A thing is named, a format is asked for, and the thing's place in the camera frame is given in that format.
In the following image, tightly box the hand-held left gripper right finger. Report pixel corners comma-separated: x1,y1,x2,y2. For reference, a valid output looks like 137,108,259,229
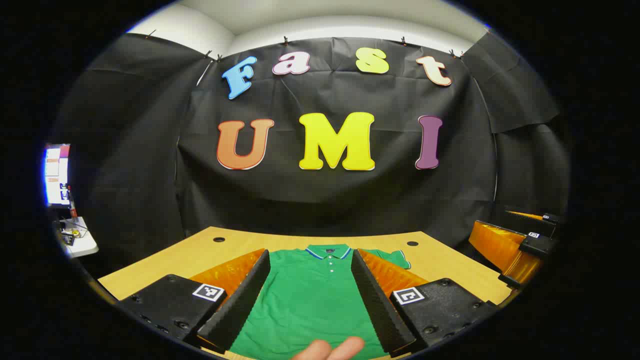
350,248,501,357

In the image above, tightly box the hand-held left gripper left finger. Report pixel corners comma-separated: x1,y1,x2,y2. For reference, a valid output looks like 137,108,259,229
116,248,271,355

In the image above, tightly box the white side table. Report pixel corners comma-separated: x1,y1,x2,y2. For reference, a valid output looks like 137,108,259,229
56,216,99,259

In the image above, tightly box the black backdrop cloth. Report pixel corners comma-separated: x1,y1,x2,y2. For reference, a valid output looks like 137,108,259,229
52,32,571,266

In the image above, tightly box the green T-shirt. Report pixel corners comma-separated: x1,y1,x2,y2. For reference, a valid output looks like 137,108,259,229
230,244,412,360

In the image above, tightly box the computer monitor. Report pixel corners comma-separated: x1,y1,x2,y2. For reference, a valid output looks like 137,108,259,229
42,144,72,208

